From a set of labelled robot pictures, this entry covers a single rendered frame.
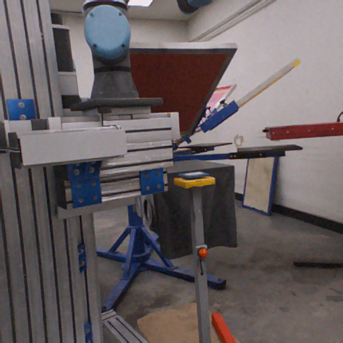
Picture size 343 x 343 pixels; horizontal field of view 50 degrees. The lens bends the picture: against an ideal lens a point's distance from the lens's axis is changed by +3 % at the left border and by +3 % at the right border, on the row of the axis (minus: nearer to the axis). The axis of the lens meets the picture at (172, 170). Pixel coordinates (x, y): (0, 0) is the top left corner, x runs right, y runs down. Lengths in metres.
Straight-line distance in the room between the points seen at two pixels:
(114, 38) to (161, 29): 5.82
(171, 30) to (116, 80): 5.78
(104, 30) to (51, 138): 0.31
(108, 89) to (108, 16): 0.22
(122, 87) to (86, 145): 0.26
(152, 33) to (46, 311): 5.84
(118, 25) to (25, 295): 0.87
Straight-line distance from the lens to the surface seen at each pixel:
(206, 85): 2.10
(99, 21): 1.02
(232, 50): 1.95
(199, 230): 1.51
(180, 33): 6.94
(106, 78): 1.15
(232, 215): 1.89
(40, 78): 1.26
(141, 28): 6.72
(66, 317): 1.39
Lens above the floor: 1.17
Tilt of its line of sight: 7 degrees down
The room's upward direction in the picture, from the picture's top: 4 degrees counter-clockwise
